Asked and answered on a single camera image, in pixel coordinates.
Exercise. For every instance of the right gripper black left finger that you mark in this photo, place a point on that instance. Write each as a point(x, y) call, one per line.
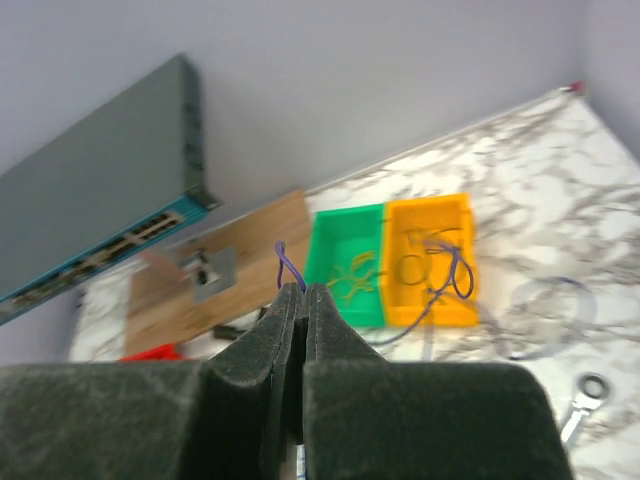
point(250, 396)

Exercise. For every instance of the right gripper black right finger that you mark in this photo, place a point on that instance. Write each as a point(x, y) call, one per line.
point(345, 396)

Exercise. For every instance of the green plastic bin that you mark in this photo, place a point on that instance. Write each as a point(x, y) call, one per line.
point(344, 255)

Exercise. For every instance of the red plastic bin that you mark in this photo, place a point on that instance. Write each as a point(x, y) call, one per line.
point(165, 352)

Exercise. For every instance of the wooden board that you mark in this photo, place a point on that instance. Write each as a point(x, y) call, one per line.
point(163, 308)

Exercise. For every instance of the orange plastic bin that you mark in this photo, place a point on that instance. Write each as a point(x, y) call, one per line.
point(428, 272)

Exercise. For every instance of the silver ratchet wrench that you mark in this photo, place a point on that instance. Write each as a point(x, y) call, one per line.
point(591, 391)

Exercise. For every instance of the black cylindrical tool handle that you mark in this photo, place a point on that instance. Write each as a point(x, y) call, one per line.
point(226, 332)

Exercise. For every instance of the grey metal bracket stand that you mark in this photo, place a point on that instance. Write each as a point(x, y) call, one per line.
point(202, 274)

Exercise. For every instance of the grey blue network switch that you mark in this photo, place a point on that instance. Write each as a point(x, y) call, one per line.
point(126, 176)

